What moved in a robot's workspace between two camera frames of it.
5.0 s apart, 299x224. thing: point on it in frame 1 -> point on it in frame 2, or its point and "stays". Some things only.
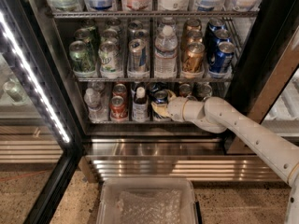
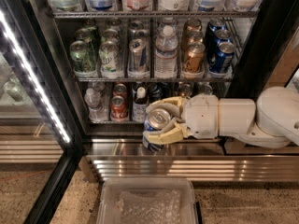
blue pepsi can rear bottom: x=151 y=88 stays
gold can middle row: x=194 y=36 stays
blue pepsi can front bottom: x=161 y=96 -> x=155 y=120
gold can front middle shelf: x=192 y=61 stays
